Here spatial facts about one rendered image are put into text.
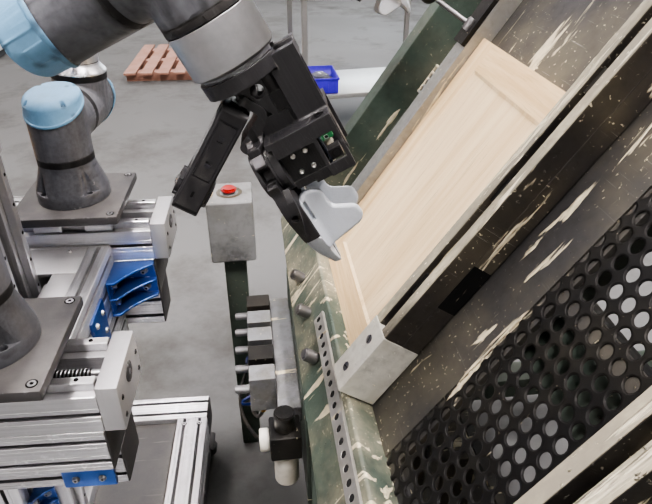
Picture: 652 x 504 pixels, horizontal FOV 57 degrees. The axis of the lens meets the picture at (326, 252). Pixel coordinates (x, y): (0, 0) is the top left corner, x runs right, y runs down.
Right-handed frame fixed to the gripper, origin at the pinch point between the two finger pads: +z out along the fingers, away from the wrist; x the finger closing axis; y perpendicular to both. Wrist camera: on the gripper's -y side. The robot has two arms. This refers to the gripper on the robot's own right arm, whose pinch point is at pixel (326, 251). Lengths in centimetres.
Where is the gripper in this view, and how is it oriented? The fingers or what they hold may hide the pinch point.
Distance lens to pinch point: 60.2
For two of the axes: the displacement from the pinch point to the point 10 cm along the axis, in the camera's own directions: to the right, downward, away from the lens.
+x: -0.8, -5.3, 8.4
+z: 4.6, 7.3, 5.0
